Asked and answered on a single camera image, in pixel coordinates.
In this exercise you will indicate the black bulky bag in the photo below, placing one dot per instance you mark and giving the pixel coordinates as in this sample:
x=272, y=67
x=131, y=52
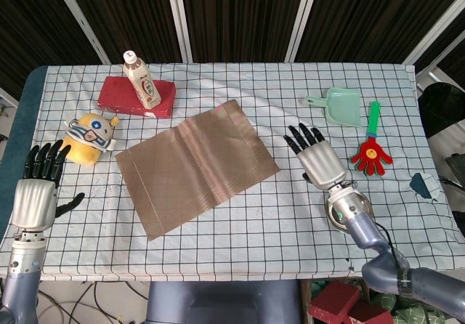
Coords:
x=441, y=108

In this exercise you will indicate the mint green plastic dustpan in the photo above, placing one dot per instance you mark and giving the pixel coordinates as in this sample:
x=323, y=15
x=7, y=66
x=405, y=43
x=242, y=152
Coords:
x=343, y=108

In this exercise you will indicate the grey blue robot torso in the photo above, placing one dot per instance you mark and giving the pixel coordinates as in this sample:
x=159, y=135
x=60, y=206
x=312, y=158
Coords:
x=225, y=302

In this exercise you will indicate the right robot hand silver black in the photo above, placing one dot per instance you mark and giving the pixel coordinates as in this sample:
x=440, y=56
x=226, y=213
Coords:
x=321, y=162

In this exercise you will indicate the green leaf patterned cloth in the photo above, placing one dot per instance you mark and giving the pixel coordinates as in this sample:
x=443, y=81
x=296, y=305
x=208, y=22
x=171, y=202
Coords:
x=403, y=315

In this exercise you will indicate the stainless steel bowl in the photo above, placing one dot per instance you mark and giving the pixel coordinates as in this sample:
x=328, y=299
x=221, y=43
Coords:
x=331, y=219

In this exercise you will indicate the white checked tablecloth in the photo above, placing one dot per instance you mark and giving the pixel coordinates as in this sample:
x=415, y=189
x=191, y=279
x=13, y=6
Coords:
x=254, y=237

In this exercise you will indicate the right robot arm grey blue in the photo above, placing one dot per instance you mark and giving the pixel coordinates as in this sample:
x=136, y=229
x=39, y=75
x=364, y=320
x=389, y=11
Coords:
x=370, y=237

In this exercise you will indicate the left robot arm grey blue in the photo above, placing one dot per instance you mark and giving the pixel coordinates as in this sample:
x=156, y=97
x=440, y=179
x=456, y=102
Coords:
x=22, y=276

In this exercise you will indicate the yellow plush toy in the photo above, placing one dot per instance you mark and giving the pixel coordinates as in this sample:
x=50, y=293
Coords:
x=81, y=149

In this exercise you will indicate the brown woven placemat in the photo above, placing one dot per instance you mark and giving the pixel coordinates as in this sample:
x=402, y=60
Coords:
x=196, y=168

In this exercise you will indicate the beige milk tea bottle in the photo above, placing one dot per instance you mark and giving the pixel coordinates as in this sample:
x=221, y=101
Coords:
x=143, y=82

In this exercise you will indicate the white partition frame post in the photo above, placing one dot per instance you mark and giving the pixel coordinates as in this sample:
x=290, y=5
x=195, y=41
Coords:
x=78, y=19
x=179, y=19
x=301, y=19
x=436, y=26

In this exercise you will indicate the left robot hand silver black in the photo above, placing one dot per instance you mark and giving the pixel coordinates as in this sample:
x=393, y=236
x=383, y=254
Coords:
x=34, y=204

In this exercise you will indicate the red brick block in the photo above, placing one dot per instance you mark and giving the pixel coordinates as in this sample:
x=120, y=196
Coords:
x=120, y=95

